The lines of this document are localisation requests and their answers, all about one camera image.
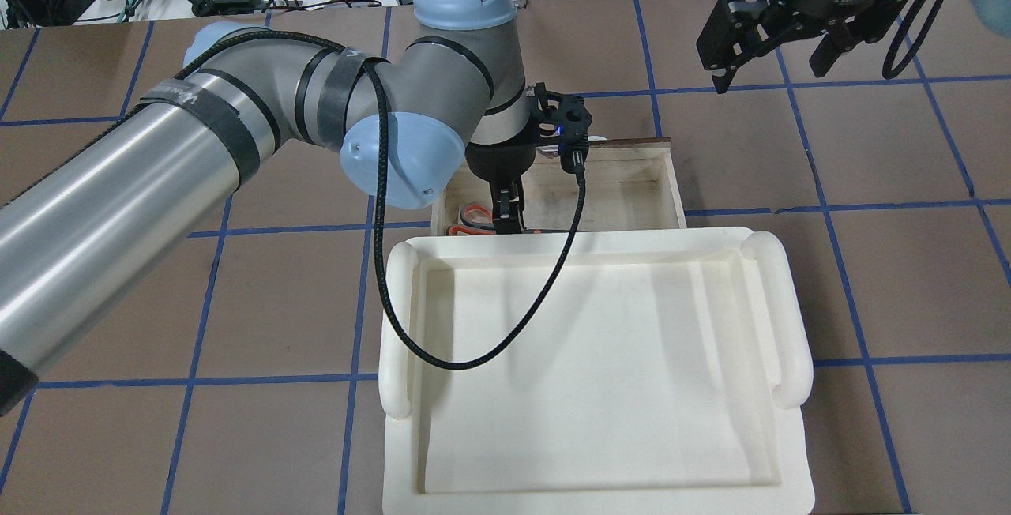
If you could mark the wooden drawer with white handle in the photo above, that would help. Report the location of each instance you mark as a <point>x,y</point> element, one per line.
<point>630,185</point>

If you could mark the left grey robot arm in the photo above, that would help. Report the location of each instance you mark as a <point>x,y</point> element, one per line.
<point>77,240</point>

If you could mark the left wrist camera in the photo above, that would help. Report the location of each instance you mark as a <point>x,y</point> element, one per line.
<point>561,120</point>

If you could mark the orange handled scissors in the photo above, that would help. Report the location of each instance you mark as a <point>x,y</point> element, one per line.
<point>473,219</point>

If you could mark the cream plastic storage box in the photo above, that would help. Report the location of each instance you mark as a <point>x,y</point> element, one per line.
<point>664,374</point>

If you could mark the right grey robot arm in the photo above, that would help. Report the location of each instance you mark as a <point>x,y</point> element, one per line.
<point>915,21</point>

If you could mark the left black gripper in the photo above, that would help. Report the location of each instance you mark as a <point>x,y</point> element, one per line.
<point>496,159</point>

